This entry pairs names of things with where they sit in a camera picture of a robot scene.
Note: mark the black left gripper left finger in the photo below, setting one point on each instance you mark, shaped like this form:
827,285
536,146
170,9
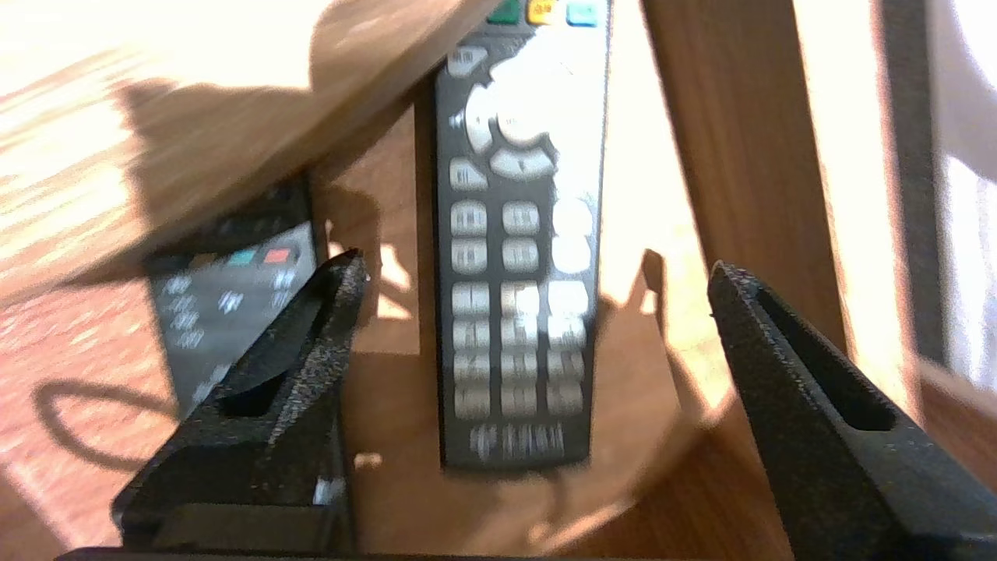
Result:
265,436

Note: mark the white bed sheet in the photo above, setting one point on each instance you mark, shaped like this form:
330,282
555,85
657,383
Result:
974,156

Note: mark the black remote grey navigation pad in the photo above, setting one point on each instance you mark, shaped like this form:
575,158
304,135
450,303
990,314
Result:
218,312

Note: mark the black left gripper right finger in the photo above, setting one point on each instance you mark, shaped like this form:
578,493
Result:
841,467

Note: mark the wooden nightstand drawer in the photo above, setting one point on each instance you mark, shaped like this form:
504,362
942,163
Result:
389,405

